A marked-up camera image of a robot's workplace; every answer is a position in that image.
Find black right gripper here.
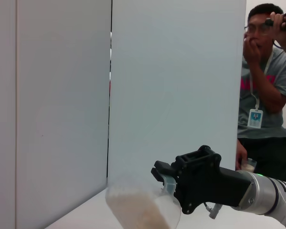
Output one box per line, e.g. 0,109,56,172
151,145,252,215

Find clear plastic measuring cup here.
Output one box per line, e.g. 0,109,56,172
104,175,182,229

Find small white cup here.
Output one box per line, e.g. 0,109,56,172
240,158,258,173

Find person left forearm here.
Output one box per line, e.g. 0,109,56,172
246,64,286,114

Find person right hand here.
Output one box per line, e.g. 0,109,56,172
236,140,248,168

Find person left hand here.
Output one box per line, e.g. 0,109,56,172
243,35,263,70

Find bare human hand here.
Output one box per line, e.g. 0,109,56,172
269,12,286,42

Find man in grey T-shirt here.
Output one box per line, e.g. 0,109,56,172
235,2,286,183

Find white ID badge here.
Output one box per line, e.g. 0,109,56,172
247,108,264,130

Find thin-framed glasses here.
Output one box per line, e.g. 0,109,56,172
244,22,270,34

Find right arm cable with plug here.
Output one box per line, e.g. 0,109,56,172
203,201,223,219

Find white lanyard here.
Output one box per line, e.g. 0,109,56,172
250,51,275,111

